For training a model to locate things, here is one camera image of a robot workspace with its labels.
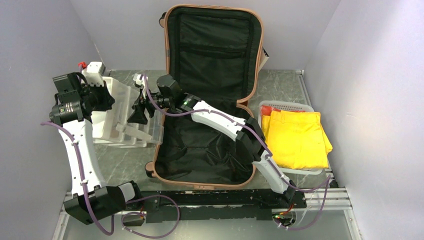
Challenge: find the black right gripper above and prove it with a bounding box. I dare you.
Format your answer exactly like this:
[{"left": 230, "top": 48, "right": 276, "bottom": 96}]
[{"left": 127, "top": 87, "right": 174, "bottom": 125}]

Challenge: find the white plastic drawer organizer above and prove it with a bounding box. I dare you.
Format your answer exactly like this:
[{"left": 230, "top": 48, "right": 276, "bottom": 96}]
[{"left": 91, "top": 76, "right": 164, "bottom": 148}]

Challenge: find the pink hard-shell suitcase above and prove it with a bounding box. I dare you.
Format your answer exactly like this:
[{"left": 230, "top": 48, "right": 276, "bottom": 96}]
[{"left": 146, "top": 4, "right": 263, "bottom": 189}]

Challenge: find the red garment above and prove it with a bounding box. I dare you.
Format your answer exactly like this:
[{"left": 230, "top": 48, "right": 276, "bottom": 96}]
[{"left": 259, "top": 105, "right": 274, "bottom": 116}]

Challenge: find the white plastic mesh basket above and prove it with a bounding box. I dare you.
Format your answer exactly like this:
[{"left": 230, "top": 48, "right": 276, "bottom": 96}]
[{"left": 257, "top": 99, "right": 332, "bottom": 175}]

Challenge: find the yellow garment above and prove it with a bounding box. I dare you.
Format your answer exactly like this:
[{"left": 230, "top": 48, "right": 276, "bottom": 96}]
[{"left": 262, "top": 110, "right": 334, "bottom": 171}]

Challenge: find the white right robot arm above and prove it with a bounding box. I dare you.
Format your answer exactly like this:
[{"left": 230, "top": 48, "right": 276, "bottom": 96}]
[{"left": 127, "top": 74, "right": 297, "bottom": 208}]

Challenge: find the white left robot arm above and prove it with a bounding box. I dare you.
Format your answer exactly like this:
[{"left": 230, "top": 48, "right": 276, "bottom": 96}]
[{"left": 42, "top": 72, "right": 143, "bottom": 225}]

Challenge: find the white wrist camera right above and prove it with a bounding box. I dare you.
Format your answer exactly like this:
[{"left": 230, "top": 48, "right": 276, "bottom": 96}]
[{"left": 132, "top": 73, "right": 148, "bottom": 90}]

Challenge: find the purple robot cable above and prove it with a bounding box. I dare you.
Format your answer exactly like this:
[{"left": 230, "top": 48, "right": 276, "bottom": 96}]
[{"left": 41, "top": 119, "right": 181, "bottom": 240}]

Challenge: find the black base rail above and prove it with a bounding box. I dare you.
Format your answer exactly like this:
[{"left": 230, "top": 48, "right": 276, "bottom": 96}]
[{"left": 124, "top": 188, "right": 307, "bottom": 223}]

